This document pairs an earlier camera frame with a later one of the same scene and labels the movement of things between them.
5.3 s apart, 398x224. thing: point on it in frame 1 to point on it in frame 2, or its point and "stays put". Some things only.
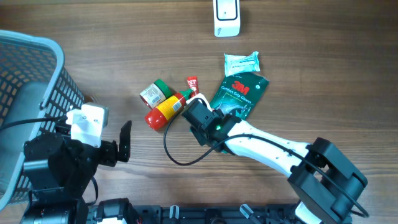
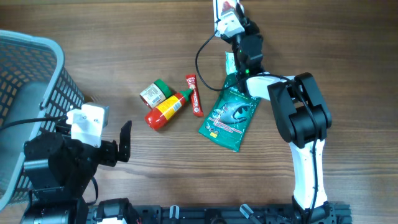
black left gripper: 111,154 stays put
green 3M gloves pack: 237,94 stays put
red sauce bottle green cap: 157,117 stays put
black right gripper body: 199,134 to 249,29
